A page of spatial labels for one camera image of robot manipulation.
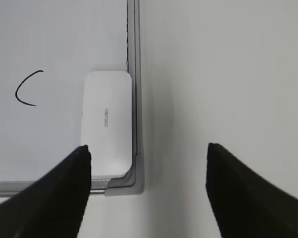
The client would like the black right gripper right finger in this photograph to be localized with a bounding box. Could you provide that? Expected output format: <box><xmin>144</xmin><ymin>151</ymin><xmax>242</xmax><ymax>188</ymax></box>
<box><xmin>206</xmin><ymin>143</ymin><xmax>298</xmax><ymax>238</ymax></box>

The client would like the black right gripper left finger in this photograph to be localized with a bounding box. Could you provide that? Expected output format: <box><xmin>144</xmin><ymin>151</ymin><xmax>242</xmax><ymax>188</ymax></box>
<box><xmin>0</xmin><ymin>145</ymin><xmax>91</xmax><ymax>238</ymax></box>

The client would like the white rectangular whiteboard eraser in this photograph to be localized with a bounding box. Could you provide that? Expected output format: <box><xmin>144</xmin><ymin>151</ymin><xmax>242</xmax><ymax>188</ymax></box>
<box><xmin>80</xmin><ymin>71</ymin><xmax>133</xmax><ymax>179</ymax></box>

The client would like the white whiteboard with grey frame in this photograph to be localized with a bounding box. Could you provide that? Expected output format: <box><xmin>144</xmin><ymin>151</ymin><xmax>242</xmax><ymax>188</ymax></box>
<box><xmin>0</xmin><ymin>0</ymin><xmax>145</xmax><ymax>197</ymax></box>

